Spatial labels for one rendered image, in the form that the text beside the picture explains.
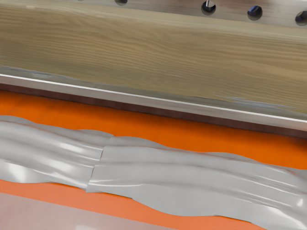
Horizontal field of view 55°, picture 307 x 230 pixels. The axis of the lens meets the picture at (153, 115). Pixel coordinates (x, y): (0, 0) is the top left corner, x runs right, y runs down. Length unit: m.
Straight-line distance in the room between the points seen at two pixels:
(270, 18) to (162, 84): 0.26
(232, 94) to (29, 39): 0.19
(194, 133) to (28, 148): 0.15
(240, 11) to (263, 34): 0.23
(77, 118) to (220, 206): 0.16
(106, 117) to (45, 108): 0.07
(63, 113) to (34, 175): 0.09
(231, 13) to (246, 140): 0.24
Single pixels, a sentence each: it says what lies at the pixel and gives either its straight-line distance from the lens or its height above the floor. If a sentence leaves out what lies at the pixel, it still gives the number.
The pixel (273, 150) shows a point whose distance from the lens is 0.30.
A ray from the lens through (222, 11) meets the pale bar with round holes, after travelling 0.48.
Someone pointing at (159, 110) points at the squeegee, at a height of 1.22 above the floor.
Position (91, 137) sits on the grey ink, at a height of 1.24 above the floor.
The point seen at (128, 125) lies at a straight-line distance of 0.30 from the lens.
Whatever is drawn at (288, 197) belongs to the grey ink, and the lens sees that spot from 0.25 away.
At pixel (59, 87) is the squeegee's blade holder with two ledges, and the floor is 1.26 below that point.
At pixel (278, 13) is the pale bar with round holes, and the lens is 0.49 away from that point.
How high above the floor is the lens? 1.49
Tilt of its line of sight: 66 degrees down
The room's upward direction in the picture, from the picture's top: 8 degrees counter-clockwise
